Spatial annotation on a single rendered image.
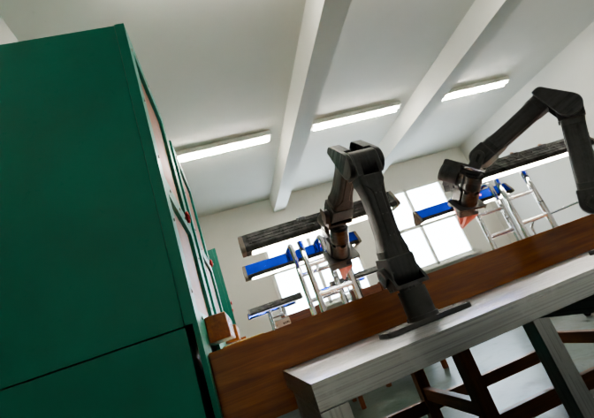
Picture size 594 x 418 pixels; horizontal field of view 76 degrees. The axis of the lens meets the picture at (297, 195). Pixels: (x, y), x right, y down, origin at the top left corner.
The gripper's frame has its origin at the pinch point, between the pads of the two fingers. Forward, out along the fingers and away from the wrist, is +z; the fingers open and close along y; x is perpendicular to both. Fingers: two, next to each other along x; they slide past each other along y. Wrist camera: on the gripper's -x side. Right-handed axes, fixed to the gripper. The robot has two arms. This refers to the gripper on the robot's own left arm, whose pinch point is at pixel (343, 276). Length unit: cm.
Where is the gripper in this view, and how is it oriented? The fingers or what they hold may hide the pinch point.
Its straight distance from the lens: 127.3
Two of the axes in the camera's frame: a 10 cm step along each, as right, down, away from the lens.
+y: -9.4, 2.7, -2.2
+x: 3.2, 4.3, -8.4
